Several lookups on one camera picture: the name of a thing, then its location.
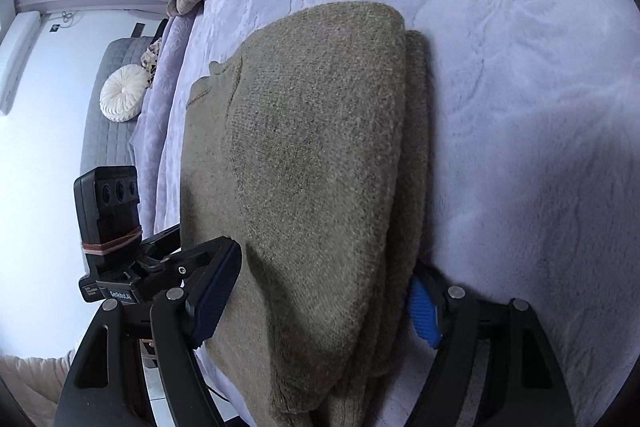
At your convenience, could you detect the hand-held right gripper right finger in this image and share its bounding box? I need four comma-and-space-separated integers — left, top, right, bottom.
409, 263, 576, 427

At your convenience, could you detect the patterned beige cloth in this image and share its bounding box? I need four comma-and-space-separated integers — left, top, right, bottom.
140, 38, 162, 90

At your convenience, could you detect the lavender plush blanket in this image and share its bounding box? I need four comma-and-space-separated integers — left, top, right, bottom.
129, 0, 640, 427

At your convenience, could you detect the grey quilted bench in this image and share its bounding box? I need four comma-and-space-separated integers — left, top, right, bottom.
80, 36, 161, 188

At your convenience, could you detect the olive knit sweater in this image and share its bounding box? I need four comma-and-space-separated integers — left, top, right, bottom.
179, 1, 436, 427

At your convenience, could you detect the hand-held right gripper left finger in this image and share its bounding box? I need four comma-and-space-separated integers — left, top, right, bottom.
52, 239, 244, 427

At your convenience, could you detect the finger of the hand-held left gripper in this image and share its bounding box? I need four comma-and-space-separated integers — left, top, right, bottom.
150, 237, 234, 291
142, 224, 182, 258

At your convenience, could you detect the white round pillow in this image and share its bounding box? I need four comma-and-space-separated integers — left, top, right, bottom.
100, 63, 149, 122

